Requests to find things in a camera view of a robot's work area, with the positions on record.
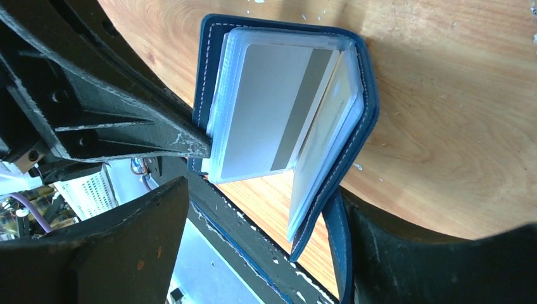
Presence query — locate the white slotted cable duct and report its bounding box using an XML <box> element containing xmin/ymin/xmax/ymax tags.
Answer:
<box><xmin>53</xmin><ymin>168</ymin><xmax>119</xmax><ymax>220</ymax></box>

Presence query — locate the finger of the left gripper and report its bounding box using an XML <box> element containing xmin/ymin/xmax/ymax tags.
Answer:
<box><xmin>1</xmin><ymin>1</ymin><xmax>211</xmax><ymax>162</ymax></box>

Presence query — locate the dark blue card holder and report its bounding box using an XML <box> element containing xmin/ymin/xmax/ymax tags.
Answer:
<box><xmin>187</xmin><ymin>14</ymin><xmax>380</xmax><ymax>303</ymax></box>

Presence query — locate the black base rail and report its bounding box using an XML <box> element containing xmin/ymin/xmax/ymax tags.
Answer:
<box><xmin>152</xmin><ymin>156</ymin><xmax>338</xmax><ymax>303</ymax></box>

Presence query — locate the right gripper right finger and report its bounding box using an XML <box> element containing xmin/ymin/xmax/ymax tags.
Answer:
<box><xmin>340</xmin><ymin>190</ymin><xmax>536</xmax><ymax>303</ymax></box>

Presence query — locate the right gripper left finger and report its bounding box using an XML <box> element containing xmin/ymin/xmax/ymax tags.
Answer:
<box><xmin>1</xmin><ymin>177</ymin><xmax>189</xmax><ymax>303</ymax></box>

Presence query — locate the white card in holder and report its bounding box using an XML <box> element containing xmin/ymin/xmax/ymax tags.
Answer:
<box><xmin>217</xmin><ymin>44</ymin><xmax>340</xmax><ymax>182</ymax></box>

